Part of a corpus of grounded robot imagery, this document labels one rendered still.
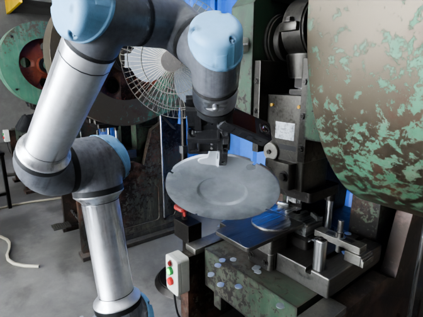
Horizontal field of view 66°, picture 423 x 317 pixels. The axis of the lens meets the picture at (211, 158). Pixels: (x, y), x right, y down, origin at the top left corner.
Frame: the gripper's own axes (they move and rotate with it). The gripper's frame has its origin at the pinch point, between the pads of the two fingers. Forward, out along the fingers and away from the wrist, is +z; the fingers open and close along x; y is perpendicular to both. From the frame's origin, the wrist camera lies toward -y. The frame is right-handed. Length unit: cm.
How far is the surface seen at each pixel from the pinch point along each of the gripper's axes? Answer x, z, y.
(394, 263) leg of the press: 12, 46, -57
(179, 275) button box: 14, 51, 13
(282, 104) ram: -26.2, 11.4, -19.1
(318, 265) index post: 16.7, 27.8, -26.7
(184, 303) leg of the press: 21, 66, 12
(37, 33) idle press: -231, 146, 167
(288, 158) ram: -13.2, 20.9, -21.0
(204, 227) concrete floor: -54, 201, 6
